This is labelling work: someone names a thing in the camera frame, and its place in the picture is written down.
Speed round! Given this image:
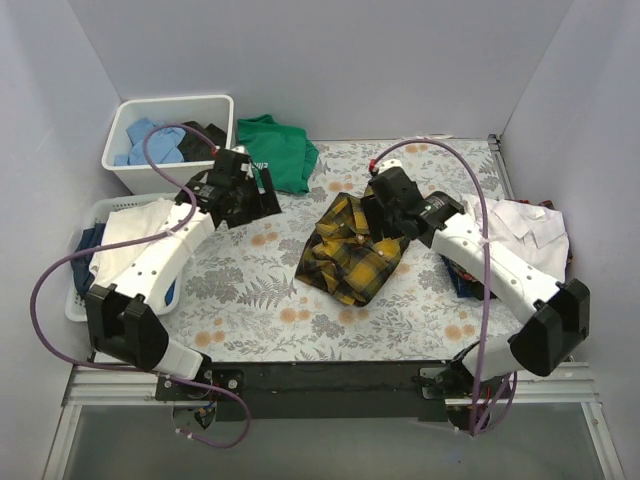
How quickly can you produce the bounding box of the white folded shirt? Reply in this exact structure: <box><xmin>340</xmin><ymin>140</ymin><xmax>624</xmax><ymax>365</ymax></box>
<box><xmin>485</xmin><ymin>198</ymin><xmax>570</xmax><ymax>281</ymax></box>

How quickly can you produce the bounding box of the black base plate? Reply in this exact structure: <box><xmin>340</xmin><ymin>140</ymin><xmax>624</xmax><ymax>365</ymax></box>
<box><xmin>154</xmin><ymin>360</ymin><xmax>514</xmax><ymax>424</ymax></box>

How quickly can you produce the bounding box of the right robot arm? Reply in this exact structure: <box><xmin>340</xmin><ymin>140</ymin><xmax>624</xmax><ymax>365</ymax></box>
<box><xmin>363</xmin><ymin>160</ymin><xmax>590</xmax><ymax>398</ymax></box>

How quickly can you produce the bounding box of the white laundry basket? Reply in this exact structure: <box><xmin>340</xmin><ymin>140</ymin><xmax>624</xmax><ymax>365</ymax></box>
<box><xmin>65</xmin><ymin>193</ymin><xmax>182</xmax><ymax>322</ymax></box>

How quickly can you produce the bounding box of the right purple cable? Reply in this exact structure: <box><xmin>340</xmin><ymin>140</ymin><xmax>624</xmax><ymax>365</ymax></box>
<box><xmin>369</xmin><ymin>138</ymin><xmax>519</xmax><ymax>439</ymax></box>

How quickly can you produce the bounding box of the light blue shirt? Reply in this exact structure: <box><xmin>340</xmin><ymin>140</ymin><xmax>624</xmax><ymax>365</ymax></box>
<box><xmin>114</xmin><ymin>116</ymin><xmax>186</xmax><ymax>167</ymax></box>

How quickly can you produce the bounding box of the purple cable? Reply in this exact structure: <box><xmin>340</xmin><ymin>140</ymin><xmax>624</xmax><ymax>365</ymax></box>
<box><xmin>369</xmin><ymin>138</ymin><xmax>519</xmax><ymax>439</ymax></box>
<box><xmin>29</xmin><ymin>123</ymin><xmax>254</xmax><ymax>449</ymax></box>

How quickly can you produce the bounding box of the floral tablecloth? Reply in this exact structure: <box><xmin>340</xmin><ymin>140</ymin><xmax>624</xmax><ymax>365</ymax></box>
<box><xmin>162</xmin><ymin>140</ymin><xmax>519</xmax><ymax>362</ymax></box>

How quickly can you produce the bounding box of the aluminium frame rail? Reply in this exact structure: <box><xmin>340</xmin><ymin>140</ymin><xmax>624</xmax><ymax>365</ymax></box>
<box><xmin>44</xmin><ymin>361</ymin><xmax>624</xmax><ymax>479</ymax></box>

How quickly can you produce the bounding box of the black garment in bin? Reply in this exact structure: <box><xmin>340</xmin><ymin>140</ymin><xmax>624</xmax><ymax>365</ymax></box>
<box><xmin>178</xmin><ymin>121</ymin><xmax>227</xmax><ymax>162</ymax></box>

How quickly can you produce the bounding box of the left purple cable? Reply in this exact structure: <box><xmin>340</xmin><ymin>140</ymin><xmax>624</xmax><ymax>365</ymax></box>
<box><xmin>29</xmin><ymin>123</ymin><xmax>254</xmax><ymax>449</ymax></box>

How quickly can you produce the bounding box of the white plastic bin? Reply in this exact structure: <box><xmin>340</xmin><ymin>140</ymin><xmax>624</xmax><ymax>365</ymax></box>
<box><xmin>101</xmin><ymin>94</ymin><xmax>235</xmax><ymax>195</ymax></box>

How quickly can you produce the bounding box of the yellow plaid long sleeve shirt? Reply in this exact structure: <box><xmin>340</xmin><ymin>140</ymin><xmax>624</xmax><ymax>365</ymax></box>
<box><xmin>295</xmin><ymin>192</ymin><xmax>410</xmax><ymax>307</ymax></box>

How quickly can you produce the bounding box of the green printed shirt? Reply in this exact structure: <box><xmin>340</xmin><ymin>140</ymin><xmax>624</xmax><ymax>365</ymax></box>
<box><xmin>236</xmin><ymin>114</ymin><xmax>319</xmax><ymax>195</ymax></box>

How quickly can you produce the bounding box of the navy blue garment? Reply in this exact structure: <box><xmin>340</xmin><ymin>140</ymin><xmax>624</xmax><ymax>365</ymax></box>
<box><xmin>70</xmin><ymin>222</ymin><xmax>106</xmax><ymax>299</ymax></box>

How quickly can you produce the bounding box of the white folded garment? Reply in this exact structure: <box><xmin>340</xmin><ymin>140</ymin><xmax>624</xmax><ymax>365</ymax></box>
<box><xmin>90</xmin><ymin>198</ymin><xmax>174</xmax><ymax>286</ymax></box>

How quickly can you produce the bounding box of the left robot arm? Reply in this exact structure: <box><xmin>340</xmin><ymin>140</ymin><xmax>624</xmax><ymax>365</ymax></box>
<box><xmin>85</xmin><ymin>146</ymin><xmax>281</xmax><ymax>400</ymax></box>

